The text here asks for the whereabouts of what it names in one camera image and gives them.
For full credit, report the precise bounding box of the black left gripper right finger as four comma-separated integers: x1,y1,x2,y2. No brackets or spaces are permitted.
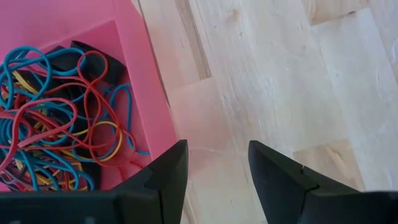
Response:
248,140,363,224

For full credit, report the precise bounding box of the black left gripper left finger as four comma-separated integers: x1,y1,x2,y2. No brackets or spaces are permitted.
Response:
113,139,189,224

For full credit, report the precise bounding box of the yellow rubber band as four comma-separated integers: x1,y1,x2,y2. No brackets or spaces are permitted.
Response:
60,120,124,163

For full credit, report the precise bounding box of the teal rubber band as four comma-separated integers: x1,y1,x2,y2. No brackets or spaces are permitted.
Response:
0,45,87,110
73,83,150,162

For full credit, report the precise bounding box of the black wide rubber band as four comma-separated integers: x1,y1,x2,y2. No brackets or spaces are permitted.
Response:
70,40,127,85
45,45,80,77

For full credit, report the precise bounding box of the pink-red rubber band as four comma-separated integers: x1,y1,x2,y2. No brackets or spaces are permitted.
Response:
0,97,78,172

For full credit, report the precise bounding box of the orange-red rubber band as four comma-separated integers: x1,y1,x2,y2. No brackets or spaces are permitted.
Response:
40,50,139,169

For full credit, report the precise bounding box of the pink translucent plastic bin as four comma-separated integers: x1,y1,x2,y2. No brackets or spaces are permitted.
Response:
0,0,178,192

